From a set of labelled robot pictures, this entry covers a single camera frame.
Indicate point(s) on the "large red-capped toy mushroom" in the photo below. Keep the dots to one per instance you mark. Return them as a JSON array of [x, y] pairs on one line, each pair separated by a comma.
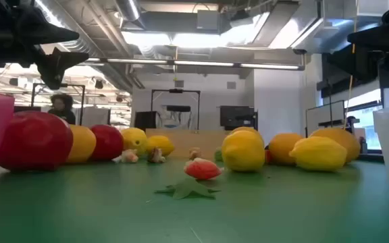
[[202, 168]]

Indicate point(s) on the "orange toy citrus fruit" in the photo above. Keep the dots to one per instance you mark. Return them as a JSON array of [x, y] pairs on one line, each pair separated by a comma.
[[83, 143], [344, 140], [246, 128], [282, 148]]

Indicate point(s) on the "person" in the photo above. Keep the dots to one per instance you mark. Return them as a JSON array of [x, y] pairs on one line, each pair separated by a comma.
[[62, 109]]

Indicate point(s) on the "round silver ventilation duct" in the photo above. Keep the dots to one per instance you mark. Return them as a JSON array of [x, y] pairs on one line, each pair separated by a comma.
[[128, 8]]

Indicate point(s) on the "black equipment cabinet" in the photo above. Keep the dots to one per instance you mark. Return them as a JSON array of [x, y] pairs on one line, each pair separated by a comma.
[[236, 116]]

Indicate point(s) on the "yellow toy lemon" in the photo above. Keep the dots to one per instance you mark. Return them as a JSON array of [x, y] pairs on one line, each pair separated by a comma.
[[135, 139], [243, 152], [317, 154], [162, 144]]

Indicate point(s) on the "green table mat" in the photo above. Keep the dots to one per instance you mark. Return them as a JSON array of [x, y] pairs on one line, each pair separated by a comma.
[[79, 209]]

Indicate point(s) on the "spiral silver ventilation duct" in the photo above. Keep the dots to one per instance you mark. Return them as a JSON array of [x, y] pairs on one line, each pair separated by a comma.
[[93, 42]]

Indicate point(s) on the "long ceiling light bar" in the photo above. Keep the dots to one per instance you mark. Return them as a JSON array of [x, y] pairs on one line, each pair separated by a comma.
[[201, 63]]

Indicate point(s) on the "bright window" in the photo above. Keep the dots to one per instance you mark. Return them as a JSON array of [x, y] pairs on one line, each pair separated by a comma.
[[366, 118]]

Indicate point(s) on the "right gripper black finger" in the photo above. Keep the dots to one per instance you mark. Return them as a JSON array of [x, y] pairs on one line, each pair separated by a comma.
[[373, 36], [363, 64]]

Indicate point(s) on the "pink-white toy mushroom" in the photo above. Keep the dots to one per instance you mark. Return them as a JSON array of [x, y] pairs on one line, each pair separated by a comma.
[[129, 156]]

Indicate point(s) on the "red toy apple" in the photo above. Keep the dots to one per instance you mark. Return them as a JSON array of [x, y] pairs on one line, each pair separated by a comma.
[[34, 140], [108, 141]]

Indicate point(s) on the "rectangular silver ventilation duct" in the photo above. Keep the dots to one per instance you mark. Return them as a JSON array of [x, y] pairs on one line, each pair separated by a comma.
[[309, 27]]

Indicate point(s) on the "orange plastic basket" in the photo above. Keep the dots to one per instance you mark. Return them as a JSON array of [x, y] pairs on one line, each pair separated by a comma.
[[184, 138]]

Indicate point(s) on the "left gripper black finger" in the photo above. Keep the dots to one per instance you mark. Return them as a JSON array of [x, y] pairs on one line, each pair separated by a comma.
[[56, 65], [56, 34]]

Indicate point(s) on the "green-capped toy mushroom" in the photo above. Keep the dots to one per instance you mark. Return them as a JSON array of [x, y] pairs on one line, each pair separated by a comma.
[[218, 154]]

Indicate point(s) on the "small pink-capped toy mushroom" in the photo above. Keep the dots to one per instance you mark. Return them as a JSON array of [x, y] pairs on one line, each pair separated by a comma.
[[194, 152]]

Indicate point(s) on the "white partition panel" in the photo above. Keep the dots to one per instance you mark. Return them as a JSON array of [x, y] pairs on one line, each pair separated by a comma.
[[96, 116]]

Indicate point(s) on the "black monitor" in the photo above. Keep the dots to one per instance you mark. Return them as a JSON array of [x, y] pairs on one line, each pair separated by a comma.
[[145, 119]]

